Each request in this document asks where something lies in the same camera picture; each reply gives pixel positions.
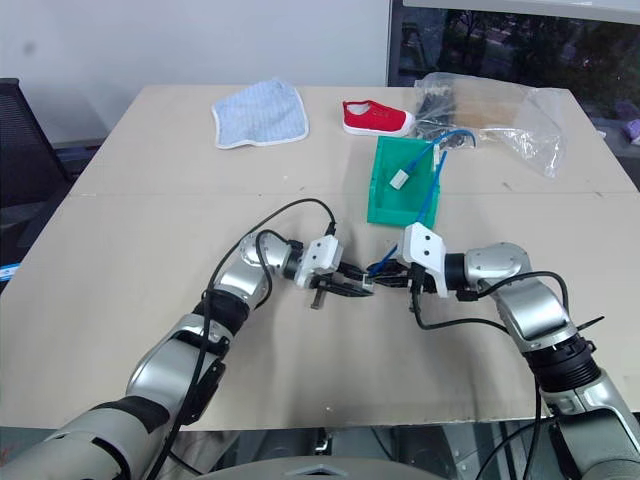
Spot dark glass window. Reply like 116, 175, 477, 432
386, 0, 640, 151

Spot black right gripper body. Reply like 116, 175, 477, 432
394, 257, 437, 314

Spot light blue striped cloth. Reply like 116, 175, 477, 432
211, 76, 312, 151

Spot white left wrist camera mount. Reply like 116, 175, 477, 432
293, 236, 346, 290

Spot purple object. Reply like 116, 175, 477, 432
615, 98, 640, 147

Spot black mesh chair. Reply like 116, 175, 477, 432
0, 77, 72, 261

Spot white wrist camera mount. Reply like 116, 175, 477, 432
401, 222, 449, 297
293, 236, 346, 290

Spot black zip tie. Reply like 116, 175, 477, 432
572, 313, 606, 333

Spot green plastic bin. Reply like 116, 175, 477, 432
365, 135, 447, 229

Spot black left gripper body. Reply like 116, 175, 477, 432
306, 271, 353, 311

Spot clear plastic bag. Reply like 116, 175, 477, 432
412, 71, 572, 180

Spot blue network cable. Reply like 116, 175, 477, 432
372, 242, 402, 277
402, 128, 482, 227

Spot black parts in bag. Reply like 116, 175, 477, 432
413, 82, 480, 150

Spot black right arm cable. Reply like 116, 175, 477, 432
407, 263, 572, 480

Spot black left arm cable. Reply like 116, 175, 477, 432
147, 198, 338, 480

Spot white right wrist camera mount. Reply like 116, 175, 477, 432
401, 222, 449, 297

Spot wooden pieces in bag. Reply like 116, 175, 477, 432
451, 82, 524, 130

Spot red slip-on shoe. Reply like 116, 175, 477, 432
341, 99, 417, 138

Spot grey rounded housing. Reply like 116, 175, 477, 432
193, 451, 452, 480

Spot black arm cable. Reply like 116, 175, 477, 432
407, 263, 572, 480
147, 198, 338, 480

